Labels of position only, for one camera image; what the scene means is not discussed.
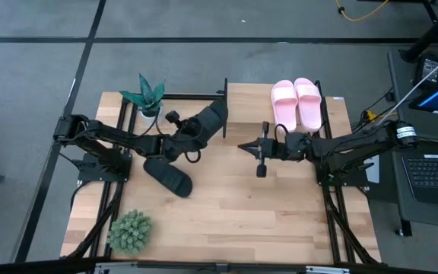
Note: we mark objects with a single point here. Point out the black power adapter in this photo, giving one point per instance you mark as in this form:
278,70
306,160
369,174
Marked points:
428,68

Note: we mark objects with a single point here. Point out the snake plant white pot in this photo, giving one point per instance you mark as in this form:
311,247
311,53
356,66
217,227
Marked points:
148,100

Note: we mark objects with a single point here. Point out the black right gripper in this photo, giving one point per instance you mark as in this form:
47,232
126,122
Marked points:
291,148

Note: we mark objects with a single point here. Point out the wooden shelf black metal frame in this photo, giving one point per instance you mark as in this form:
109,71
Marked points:
249,102

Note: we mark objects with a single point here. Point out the black rubber slide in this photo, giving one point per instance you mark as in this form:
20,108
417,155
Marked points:
215,114
167,177

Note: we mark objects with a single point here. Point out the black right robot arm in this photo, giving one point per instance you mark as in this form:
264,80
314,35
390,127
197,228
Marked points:
356,142

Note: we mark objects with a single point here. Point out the yellow plug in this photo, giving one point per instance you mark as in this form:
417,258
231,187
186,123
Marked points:
370,115

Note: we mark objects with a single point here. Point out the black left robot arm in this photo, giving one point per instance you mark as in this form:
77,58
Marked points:
127,139

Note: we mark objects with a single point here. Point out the black aluminium table frame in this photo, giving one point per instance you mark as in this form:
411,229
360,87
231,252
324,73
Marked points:
331,213

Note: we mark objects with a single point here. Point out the black laptop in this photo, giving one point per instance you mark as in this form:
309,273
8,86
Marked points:
432,179

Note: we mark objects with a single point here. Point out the fuzzy green plant patterned pot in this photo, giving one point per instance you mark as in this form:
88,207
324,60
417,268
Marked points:
129,232

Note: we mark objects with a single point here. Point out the black stand leg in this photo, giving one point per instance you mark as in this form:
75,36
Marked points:
432,34

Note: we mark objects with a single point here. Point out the pink rubber slide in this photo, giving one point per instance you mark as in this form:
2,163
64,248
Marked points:
308,104
284,106

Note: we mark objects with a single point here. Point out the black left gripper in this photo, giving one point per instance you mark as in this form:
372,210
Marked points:
183,146

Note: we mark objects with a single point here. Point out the silver metal bracket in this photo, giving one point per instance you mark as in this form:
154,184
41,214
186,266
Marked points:
327,270

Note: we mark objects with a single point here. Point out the white rod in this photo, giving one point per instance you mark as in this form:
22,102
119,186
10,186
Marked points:
416,87

